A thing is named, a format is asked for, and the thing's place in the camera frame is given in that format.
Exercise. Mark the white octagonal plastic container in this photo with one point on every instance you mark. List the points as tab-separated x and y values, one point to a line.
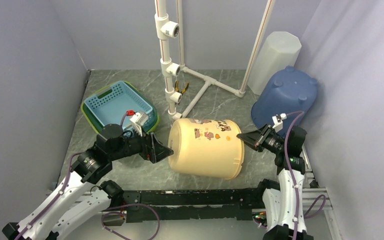
279	50

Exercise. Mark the green plastic tray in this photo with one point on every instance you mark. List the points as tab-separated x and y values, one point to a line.
92	119

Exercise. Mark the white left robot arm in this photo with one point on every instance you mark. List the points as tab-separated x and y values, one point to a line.
82	175

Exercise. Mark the cream yellow bucket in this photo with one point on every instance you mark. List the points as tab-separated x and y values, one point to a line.
206	147

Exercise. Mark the yellow handled pliers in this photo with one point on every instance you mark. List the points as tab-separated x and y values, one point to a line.
181	90

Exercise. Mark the black base bar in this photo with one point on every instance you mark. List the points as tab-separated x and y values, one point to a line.
145	205

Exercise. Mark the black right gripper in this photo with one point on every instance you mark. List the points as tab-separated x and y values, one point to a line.
255	139

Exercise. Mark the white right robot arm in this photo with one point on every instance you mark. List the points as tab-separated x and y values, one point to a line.
271	197

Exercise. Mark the blue and cream bucket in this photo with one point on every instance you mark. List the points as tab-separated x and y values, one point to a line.
288	90

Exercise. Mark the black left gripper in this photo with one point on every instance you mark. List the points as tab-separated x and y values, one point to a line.
158	151

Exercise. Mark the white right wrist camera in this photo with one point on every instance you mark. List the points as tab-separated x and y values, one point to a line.
278	121

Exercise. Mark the teal perforated plastic basket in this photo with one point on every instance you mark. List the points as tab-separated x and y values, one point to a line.
119	102

